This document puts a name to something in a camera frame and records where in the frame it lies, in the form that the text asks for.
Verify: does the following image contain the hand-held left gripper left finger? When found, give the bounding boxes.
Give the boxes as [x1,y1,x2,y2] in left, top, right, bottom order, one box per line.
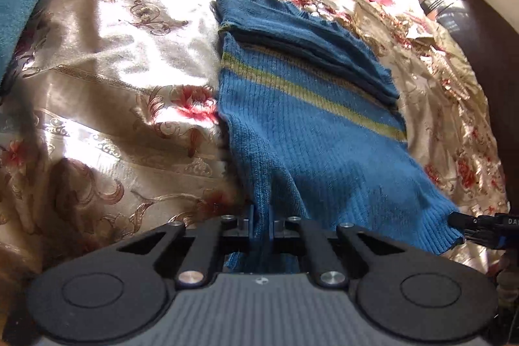
[115,206,257,289]

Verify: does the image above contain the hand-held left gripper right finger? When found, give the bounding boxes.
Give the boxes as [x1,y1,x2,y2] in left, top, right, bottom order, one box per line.
[269,208,408,289]

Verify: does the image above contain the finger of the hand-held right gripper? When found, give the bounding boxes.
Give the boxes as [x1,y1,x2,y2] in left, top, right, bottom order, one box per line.
[448,211,497,238]
[462,234,507,250]

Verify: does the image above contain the blue green-striped knit sweater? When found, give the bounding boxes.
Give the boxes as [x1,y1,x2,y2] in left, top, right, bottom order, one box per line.
[213,0,465,274]

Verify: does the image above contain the dark wooden headboard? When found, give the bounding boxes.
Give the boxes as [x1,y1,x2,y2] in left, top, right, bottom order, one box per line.
[421,0,519,209]

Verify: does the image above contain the floral satin bed blanket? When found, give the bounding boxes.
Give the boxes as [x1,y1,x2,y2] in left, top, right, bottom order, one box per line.
[0,0,509,290]

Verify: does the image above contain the teal towel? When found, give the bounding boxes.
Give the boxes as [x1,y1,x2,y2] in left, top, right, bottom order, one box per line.
[0,0,62,76]

